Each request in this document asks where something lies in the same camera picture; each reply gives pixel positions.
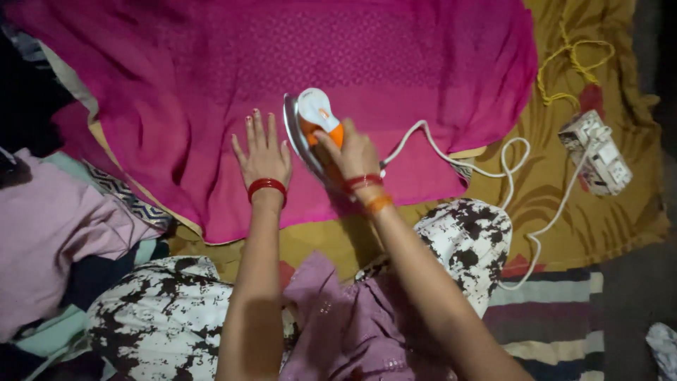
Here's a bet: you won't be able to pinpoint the person's right hand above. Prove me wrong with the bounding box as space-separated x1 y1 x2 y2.
314 118 383 181

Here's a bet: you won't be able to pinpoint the person's left hand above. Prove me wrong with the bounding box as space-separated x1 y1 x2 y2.
231 108 293 191

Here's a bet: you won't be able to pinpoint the white and orange clothes iron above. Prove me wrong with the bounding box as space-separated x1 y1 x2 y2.
282 87 346 183

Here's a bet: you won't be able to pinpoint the red right wrist bangles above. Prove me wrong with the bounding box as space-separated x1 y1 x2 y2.
343 174 385 194

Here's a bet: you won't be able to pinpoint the red wrist bangles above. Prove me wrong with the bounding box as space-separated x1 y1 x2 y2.
343 174 385 194
248 178 288 208

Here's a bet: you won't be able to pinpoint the orange wrist thread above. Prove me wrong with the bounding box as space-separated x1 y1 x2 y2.
365 195 394 216

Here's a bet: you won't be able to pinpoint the magenta patterned fabric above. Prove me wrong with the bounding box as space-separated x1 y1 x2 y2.
4 0 539 245

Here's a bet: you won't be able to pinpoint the red left wrist bangles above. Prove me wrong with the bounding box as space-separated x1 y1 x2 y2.
248 178 288 208

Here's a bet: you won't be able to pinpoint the lilac embroidered tunic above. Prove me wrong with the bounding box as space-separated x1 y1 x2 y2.
279 251 461 381

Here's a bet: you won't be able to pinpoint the mustard patterned blanket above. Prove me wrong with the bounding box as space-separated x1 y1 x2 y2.
39 0 671 284

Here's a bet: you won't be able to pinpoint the white black-blotched trousers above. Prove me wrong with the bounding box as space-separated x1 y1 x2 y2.
85 198 514 381

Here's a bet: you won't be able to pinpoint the white power extension board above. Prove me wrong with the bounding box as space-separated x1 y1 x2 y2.
557 109 633 197

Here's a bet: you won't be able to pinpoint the striped floor rug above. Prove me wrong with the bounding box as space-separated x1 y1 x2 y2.
482 269 606 381

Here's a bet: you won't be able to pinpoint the pile of folded clothes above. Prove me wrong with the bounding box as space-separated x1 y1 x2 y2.
0 21 175 381

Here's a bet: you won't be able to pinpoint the white crumpled cloth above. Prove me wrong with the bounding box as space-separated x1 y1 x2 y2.
645 322 677 381

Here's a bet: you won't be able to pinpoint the white iron power cord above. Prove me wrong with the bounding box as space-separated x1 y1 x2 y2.
380 120 598 291

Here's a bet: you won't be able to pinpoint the yellow rope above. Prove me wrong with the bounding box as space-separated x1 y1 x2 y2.
536 21 616 109

